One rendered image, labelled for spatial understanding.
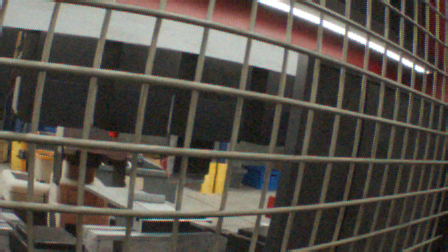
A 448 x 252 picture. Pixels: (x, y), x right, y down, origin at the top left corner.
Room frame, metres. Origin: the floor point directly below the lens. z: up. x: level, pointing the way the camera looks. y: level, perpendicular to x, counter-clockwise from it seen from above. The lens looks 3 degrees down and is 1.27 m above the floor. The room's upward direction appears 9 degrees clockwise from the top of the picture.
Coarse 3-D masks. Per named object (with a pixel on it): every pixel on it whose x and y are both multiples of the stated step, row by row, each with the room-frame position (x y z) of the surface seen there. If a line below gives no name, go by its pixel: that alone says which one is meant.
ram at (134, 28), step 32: (0, 0) 0.85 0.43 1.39; (32, 0) 0.90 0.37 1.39; (128, 0) 1.06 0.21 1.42; (160, 0) 1.12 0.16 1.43; (192, 0) 1.18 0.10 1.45; (224, 0) 1.24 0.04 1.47; (64, 32) 0.97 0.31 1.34; (96, 32) 1.02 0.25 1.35; (128, 32) 1.08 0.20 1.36; (160, 32) 1.13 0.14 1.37; (192, 32) 1.19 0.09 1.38; (224, 32) 1.25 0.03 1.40; (256, 32) 1.31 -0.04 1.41; (256, 64) 1.32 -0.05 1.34; (288, 64) 1.40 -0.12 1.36
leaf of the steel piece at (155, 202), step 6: (138, 198) 1.36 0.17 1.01; (144, 198) 1.37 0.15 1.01; (150, 198) 1.38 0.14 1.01; (156, 198) 1.39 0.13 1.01; (162, 198) 1.40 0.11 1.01; (138, 204) 1.33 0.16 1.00; (144, 204) 1.34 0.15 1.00; (150, 204) 1.35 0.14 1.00; (156, 204) 1.37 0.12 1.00; (162, 204) 1.38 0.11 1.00; (156, 210) 1.30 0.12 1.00; (174, 210) 1.34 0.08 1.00
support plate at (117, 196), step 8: (96, 192) 1.36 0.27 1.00; (104, 192) 1.38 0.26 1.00; (112, 192) 1.40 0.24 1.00; (120, 192) 1.43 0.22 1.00; (128, 192) 1.45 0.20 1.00; (136, 192) 1.48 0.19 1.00; (144, 192) 1.50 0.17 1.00; (112, 200) 1.31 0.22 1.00; (120, 200) 1.33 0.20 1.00; (136, 208) 1.28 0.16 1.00; (144, 208) 1.30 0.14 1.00; (184, 208) 1.39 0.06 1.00
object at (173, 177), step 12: (180, 144) 1.24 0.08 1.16; (192, 144) 1.26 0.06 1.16; (204, 144) 1.29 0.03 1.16; (168, 156) 1.25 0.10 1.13; (180, 156) 1.24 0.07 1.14; (168, 168) 1.24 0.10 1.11; (180, 168) 1.25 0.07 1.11; (192, 168) 1.27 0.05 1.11; (204, 168) 1.29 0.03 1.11; (168, 180) 1.24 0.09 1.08; (192, 180) 1.29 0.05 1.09
